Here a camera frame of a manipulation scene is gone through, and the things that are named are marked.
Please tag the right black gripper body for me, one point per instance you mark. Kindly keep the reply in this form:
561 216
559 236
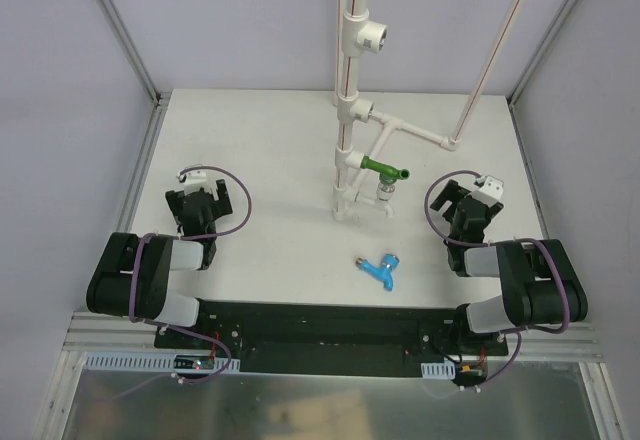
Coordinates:
465 202

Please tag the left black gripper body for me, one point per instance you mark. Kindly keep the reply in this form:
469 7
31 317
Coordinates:
198 198

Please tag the blue plastic faucet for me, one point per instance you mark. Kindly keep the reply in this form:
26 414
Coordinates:
383 272

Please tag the white pipe assembly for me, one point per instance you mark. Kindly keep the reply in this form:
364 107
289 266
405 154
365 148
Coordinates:
357 34

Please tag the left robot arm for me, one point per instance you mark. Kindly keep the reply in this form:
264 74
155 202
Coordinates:
132 278

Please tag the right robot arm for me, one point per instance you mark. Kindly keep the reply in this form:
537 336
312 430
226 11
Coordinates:
539 287

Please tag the white plastic faucet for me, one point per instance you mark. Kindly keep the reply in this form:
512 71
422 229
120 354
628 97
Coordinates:
382 200

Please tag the green plastic faucet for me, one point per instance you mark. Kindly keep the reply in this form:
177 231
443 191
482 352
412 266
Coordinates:
387 173

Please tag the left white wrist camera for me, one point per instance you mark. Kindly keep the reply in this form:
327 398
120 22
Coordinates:
194 181

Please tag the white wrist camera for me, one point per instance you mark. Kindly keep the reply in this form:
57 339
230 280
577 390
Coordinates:
488 190
194 181

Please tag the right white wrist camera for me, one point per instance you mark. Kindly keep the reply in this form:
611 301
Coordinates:
488 190

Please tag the left aluminium frame post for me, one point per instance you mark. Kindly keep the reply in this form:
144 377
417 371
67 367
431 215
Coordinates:
130 51

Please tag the aluminium frame post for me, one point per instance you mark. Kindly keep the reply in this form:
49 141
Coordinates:
542 49
130 51

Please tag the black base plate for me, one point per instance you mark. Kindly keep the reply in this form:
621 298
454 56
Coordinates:
333 340

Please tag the left white cable duct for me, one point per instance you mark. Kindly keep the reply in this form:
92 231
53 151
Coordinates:
190 364

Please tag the white cable duct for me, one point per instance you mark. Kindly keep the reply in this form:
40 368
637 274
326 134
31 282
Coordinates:
444 370
190 364

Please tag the right white cable duct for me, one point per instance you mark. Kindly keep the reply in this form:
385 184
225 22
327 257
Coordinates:
444 370

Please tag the front aluminium rail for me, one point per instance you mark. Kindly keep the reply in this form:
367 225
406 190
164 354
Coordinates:
93 332

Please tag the right aluminium frame post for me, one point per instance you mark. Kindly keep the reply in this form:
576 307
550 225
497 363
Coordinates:
542 49

